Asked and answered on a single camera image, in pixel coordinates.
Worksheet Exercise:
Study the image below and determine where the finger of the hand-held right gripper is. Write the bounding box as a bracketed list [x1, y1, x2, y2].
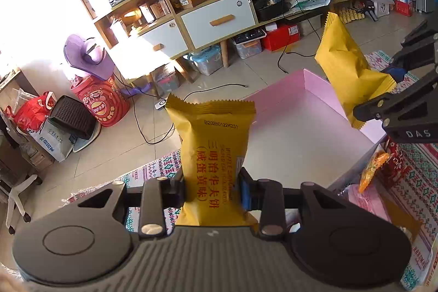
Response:
[352, 71, 438, 132]
[387, 20, 438, 82]

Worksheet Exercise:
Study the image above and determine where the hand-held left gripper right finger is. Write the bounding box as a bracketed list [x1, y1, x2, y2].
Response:
[239, 168, 348, 241]

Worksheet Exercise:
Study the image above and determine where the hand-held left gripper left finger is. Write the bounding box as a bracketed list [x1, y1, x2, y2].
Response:
[62, 172, 187, 239]

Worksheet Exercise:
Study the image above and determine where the yellow wafer snack packet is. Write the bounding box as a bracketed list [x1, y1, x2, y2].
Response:
[165, 94, 259, 227]
[314, 11, 397, 131]

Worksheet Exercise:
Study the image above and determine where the pink cardboard box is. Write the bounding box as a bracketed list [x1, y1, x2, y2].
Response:
[244, 69, 389, 192]

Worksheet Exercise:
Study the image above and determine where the red snack packet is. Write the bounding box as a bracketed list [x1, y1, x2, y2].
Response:
[383, 138, 413, 184]

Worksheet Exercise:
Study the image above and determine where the patterned woven mat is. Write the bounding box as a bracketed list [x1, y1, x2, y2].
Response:
[63, 51, 438, 291]

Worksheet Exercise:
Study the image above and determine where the orange snack packet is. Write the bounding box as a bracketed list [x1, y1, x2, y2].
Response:
[358, 152, 391, 194]

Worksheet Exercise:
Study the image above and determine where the yellow egg carton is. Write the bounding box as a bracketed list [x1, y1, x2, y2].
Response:
[337, 6, 365, 24]

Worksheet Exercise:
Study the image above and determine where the pink snack packet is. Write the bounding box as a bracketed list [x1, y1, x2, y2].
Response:
[342, 184, 389, 222]

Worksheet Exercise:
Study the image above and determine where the dark yellow snack packet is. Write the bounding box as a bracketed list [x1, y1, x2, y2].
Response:
[378, 189, 424, 245]

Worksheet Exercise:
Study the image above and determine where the small clear storage box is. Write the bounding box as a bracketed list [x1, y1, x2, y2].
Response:
[151, 64, 181, 94]

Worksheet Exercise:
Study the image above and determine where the red round drum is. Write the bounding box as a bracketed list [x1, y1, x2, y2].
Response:
[71, 75, 131, 128]

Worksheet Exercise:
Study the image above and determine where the red cardboard box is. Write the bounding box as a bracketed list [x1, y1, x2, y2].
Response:
[262, 24, 301, 52]

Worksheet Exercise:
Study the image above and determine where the black perforated basket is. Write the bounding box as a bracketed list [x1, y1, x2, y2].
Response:
[48, 95, 99, 141]

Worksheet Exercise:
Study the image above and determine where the white red-print snack packet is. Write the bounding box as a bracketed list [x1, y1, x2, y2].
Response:
[405, 237, 438, 287]

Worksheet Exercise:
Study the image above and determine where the white bag blue print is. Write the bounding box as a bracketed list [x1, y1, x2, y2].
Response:
[27, 117, 75, 163]

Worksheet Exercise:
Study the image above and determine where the clear storage box blue lid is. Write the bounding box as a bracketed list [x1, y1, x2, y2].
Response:
[188, 46, 223, 75]

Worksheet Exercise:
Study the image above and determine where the black case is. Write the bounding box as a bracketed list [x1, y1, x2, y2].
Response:
[255, 0, 292, 22]

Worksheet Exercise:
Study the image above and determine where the clear storage box black top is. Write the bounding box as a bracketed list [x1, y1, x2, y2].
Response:
[234, 28, 267, 59]

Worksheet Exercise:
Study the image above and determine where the small white cabinet drawer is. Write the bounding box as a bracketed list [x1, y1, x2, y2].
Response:
[137, 18, 189, 60]

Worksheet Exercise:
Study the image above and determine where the white office chair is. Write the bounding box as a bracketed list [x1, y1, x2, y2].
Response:
[0, 172, 39, 234]

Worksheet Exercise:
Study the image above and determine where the red shopping bag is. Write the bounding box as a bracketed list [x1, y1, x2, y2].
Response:
[14, 92, 58, 136]

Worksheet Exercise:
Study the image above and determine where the purple sun hat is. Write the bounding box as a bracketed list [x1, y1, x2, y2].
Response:
[63, 34, 116, 81]

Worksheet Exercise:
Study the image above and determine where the large white cabinet drawer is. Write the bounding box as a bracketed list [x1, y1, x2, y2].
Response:
[180, 0, 258, 50]

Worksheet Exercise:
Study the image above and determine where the wooden shelf cabinet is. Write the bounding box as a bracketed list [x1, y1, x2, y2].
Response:
[76, 0, 259, 85]

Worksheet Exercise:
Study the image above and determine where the wooden table lamp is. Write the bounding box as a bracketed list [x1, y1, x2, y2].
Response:
[123, 9, 143, 29]

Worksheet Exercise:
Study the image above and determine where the black cable with white device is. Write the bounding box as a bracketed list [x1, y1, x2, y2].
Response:
[132, 83, 249, 145]

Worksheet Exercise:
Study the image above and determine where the black floor cable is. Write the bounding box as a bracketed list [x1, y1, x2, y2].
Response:
[276, 18, 326, 74]

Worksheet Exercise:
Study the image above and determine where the purple plastic handle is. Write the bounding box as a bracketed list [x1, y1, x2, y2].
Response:
[120, 82, 153, 97]

